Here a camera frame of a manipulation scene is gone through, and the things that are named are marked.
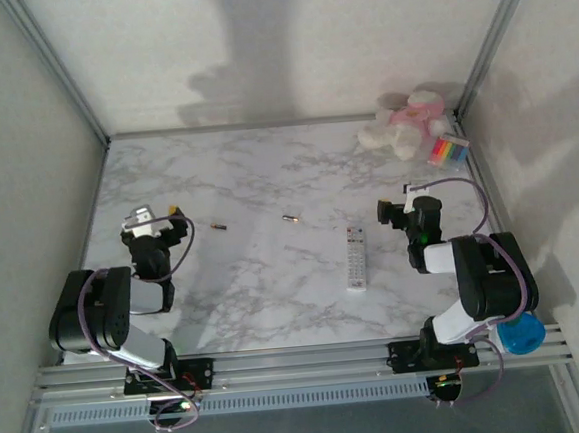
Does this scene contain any white remote control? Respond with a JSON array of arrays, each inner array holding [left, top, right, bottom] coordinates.
[[341, 224, 371, 294]]

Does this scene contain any rainbow coloured pack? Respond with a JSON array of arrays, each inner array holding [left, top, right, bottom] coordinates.
[[425, 130, 472, 171]]

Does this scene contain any white pink plush toy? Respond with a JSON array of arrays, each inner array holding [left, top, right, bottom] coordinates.
[[354, 86, 454, 166]]

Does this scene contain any circuit board with green light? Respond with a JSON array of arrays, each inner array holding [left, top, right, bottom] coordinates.
[[426, 371, 467, 407], [147, 391, 203, 429]]

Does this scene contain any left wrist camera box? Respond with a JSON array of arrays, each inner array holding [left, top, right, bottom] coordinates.
[[121, 203, 160, 239]]

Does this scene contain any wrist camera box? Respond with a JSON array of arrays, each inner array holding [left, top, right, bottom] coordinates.
[[400, 181, 425, 215], [121, 203, 160, 239]]

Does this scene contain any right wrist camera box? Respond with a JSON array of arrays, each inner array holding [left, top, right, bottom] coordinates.
[[400, 181, 425, 215]]

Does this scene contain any aluminium side frame rail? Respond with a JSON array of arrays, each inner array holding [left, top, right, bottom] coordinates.
[[454, 111, 516, 244]]

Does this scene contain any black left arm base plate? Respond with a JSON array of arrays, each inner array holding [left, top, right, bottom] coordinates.
[[122, 356, 218, 397]]

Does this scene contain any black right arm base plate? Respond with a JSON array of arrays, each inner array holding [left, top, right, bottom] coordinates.
[[387, 334, 482, 375]]

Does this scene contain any thin aluminium frame rail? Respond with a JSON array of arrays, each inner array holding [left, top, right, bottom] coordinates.
[[104, 106, 458, 144]]

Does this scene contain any aluminium frame post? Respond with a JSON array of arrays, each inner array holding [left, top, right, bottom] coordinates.
[[0, 0, 110, 153], [445, 0, 553, 120]]

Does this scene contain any grey slotted cable duct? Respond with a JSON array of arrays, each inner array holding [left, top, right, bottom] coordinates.
[[47, 376, 433, 430]]

